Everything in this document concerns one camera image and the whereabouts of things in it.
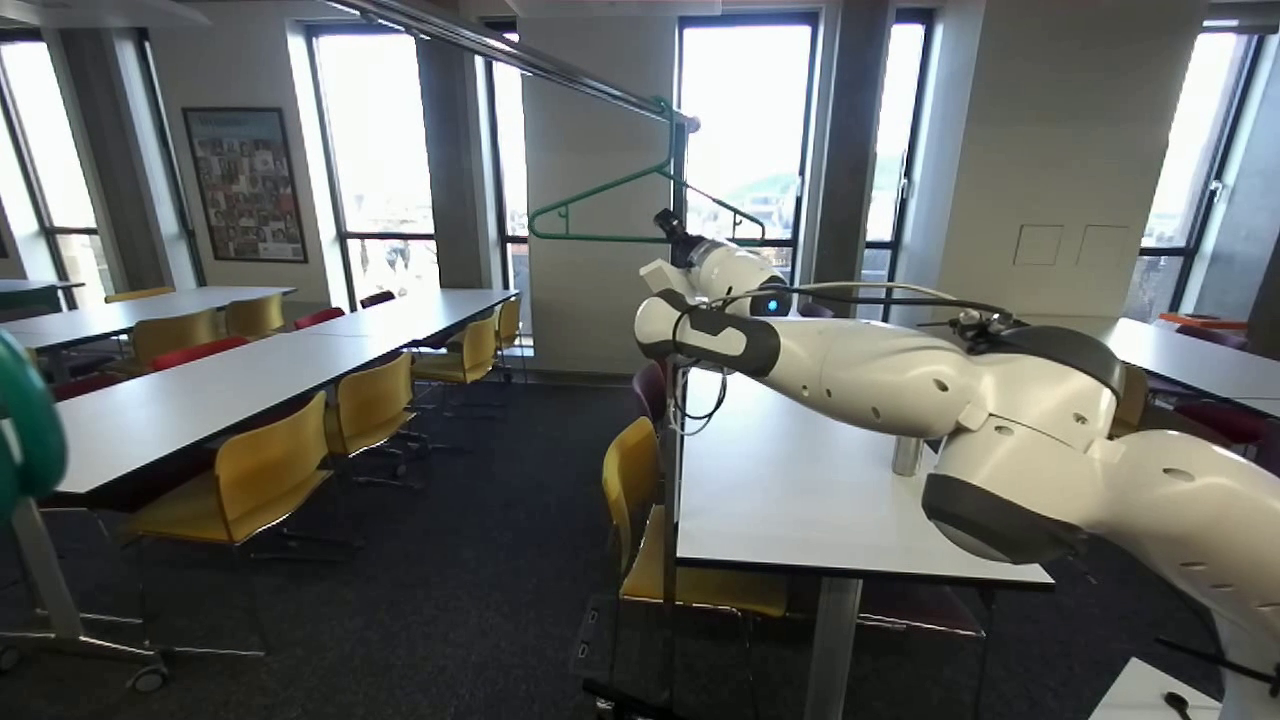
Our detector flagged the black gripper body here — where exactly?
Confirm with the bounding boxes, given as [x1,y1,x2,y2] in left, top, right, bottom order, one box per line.
[654,216,713,270]

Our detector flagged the single green wire hanger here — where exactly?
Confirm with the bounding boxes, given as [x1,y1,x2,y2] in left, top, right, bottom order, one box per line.
[526,125,773,251]

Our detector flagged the tall glass window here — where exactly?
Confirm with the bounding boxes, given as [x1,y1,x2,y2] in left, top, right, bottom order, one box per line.
[1125,16,1266,322]
[299,18,449,311]
[672,13,826,290]
[482,22,535,348]
[0,34,121,308]
[858,7,937,322]

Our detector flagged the metal clothes rack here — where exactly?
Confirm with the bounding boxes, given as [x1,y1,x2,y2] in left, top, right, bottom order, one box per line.
[325,0,706,534]

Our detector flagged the purple chair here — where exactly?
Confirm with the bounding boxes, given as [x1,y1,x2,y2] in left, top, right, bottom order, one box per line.
[633,362,672,431]
[858,578,992,638]

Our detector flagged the yellow chair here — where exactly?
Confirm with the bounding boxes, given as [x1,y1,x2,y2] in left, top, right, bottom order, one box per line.
[410,308,504,392]
[320,348,420,465]
[129,308,226,376]
[494,290,529,354]
[598,413,791,622]
[129,389,336,552]
[215,290,288,342]
[1115,359,1153,431]

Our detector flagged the white work table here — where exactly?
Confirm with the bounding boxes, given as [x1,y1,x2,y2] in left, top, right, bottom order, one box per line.
[672,362,1056,720]

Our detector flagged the framed colourful poster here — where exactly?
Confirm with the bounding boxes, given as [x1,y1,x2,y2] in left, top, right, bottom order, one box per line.
[179,104,313,267]

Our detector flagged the long white table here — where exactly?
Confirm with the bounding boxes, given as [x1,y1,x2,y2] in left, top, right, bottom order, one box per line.
[49,284,521,507]
[0,284,297,359]

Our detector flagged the small white robot table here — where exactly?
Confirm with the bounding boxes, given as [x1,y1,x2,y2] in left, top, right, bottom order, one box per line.
[1086,651,1230,720]

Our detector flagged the green rounded object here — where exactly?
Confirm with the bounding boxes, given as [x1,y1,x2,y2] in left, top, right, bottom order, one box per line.
[0,332,74,522]

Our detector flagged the grey wheeled stand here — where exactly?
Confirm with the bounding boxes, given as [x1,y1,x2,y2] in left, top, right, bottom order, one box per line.
[0,495,271,701]

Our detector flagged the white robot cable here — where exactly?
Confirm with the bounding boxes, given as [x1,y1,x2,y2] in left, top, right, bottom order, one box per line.
[669,362,738,440]

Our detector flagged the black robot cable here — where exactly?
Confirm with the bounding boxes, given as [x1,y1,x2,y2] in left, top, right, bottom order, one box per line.
[755,270,1023,337]

